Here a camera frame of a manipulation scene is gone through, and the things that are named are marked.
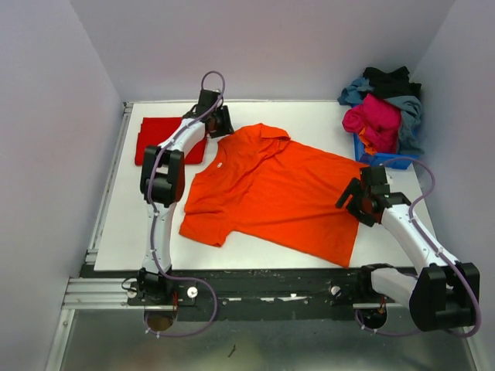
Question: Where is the magenta t shirt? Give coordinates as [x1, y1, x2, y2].
[342, 94, 401, 155]

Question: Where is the blue plastic bin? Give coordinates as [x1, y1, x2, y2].
[353, 134, 419, 170]

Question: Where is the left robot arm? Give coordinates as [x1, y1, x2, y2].
[137, 88, 234, 305]

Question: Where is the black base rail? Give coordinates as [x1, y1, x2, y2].
[80, 264, 394, 322]

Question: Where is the aluminium frame profile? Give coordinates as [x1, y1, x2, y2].
[62, 102, 135, 311]

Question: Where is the orange t shirt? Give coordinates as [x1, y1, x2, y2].
[179, 124, 363, 267]

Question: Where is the folded red t shirt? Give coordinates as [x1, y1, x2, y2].
[134, 117, 207, 167]

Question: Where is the black t shirt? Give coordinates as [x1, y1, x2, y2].
[363, 66, 422, 99]

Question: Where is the grey blue t shirt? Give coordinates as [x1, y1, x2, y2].
[337, 75, 423, 156]

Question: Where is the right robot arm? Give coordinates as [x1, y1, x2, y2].
[336, 165, 482, 338]

